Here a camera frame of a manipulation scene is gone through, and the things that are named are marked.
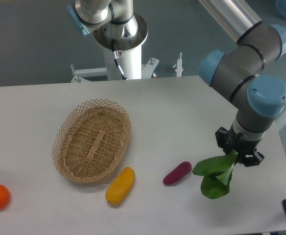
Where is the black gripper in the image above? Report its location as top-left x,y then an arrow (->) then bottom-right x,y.
215,127 -> 264,167

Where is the green leafy vegetable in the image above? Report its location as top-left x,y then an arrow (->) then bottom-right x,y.
192,150 -> 238,199

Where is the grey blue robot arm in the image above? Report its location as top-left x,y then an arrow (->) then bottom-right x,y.
67,0 -> 286,167

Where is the woven wicker basket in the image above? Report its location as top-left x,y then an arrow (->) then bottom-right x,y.
52,99 -> 131,184

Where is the purple sweet potato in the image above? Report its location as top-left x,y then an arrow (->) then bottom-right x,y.
163,162 -> 192,186

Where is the yellow mango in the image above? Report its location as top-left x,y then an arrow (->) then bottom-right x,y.
105,166 -> 135,206

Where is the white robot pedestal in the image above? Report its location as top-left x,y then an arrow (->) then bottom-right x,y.
93,13 -> 148,80

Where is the black cable on pedestal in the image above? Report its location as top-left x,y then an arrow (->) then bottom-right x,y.
110,38 -> 128,81

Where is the white metal table frame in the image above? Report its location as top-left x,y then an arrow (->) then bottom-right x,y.
71,52 -> 184,83

